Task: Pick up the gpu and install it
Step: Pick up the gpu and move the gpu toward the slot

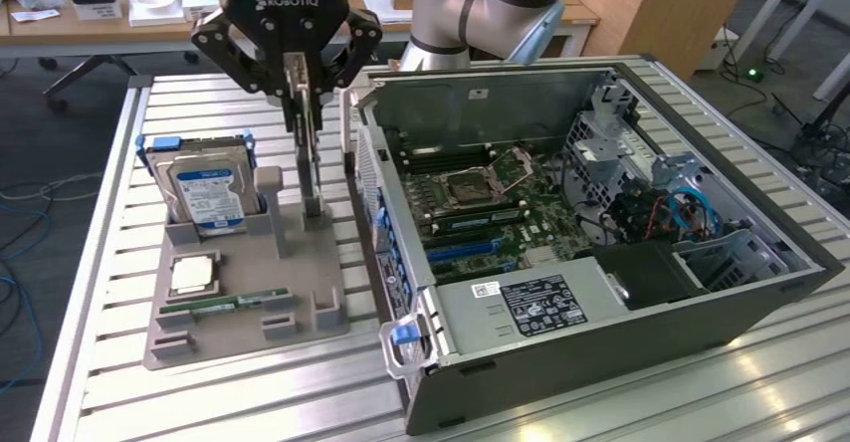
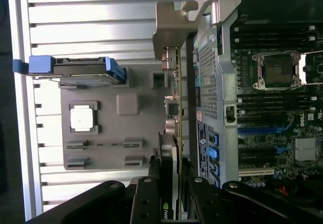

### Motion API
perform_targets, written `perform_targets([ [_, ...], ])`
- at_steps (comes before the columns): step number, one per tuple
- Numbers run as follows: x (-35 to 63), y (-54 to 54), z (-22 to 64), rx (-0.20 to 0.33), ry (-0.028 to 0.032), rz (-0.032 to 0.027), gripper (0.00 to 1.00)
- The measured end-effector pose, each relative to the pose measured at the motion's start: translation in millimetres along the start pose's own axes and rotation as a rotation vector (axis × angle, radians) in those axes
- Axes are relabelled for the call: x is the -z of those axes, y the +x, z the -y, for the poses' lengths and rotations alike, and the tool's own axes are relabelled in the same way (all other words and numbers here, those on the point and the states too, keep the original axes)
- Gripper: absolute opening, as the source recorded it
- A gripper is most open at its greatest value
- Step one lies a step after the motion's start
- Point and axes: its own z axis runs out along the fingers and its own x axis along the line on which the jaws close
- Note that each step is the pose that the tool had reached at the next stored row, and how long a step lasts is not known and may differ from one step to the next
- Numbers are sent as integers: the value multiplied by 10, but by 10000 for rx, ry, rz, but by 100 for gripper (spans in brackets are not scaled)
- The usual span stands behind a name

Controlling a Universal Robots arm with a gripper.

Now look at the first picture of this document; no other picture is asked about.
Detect grey power supply unit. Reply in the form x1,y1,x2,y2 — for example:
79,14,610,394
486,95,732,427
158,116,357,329
417,257,630,366

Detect red wire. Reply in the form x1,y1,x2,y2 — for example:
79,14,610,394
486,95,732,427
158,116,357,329
650,197,673,237

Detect white box with red dot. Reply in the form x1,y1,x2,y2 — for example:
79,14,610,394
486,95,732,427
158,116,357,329
704,26,742,73

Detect blue expansion slot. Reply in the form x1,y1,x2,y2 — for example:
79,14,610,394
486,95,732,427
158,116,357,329
424,239,505,265

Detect stack of white papers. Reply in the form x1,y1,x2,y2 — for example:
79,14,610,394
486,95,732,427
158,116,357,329
359,0,418,24

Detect silver disk bay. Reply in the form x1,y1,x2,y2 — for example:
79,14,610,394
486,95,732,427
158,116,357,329
674,230,792,289

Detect black wire bundle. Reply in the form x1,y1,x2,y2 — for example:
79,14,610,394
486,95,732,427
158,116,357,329
608,192,657,242

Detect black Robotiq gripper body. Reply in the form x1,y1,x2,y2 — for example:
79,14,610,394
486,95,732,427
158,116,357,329
222,0,351,60

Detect wooden desk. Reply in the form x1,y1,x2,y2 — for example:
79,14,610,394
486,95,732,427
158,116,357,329
0,0,245,73
235,0,604,73

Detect flat white box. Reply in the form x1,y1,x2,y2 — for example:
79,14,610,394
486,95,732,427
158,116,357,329
127,1,187,29

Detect open dark PC case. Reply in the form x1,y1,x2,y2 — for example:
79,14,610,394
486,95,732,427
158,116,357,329
338,61,849,437

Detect silver CPU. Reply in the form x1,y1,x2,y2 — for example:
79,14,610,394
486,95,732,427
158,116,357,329
169,256,215,297

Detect white paper slip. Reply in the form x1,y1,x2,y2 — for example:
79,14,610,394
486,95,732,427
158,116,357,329
10,8,62,23

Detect silver drive cage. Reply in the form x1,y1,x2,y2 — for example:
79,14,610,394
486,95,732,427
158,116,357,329
564,110,666,199

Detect CPU socket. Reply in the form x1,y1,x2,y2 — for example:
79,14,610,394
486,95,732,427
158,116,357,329
437,166,510,212

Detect black chair base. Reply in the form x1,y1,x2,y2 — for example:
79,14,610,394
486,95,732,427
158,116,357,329
39,53,142,112

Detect blue floor cable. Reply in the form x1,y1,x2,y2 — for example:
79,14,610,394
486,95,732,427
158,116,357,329
0,202,53,393

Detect black and white box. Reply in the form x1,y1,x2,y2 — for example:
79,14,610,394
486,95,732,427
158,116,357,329
69,0,125,21

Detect wooden cabinet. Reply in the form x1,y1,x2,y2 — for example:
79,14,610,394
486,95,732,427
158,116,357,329
581,0,762,80

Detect blue wire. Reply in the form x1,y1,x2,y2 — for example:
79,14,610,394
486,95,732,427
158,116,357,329
664,190,722,239

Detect green RAM stick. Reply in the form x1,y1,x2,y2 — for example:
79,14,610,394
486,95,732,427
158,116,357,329
158,288,291,317

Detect white table frame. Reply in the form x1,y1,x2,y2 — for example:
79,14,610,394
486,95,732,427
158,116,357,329
729,0,850,103

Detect white floor cable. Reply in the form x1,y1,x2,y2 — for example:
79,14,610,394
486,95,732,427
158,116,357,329
0,172,102,202

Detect small white box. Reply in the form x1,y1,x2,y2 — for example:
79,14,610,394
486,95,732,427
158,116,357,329
179,0,223,23

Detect hard disk in blue caddy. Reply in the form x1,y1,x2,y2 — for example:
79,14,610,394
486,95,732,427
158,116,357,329
133,130,265,239

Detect metal socket cover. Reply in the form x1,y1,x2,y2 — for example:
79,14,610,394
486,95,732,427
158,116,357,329
489,146,538,192

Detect grey parts rack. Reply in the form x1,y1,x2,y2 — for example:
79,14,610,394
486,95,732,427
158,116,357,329
142,165,353,371

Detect black graphics card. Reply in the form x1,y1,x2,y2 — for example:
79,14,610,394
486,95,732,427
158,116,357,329
283,52,326,202

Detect green motherboard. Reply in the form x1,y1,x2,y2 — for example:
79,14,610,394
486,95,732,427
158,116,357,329
385,130,600,287

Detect black tripod stand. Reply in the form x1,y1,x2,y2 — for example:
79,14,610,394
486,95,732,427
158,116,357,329
773,78,850,184

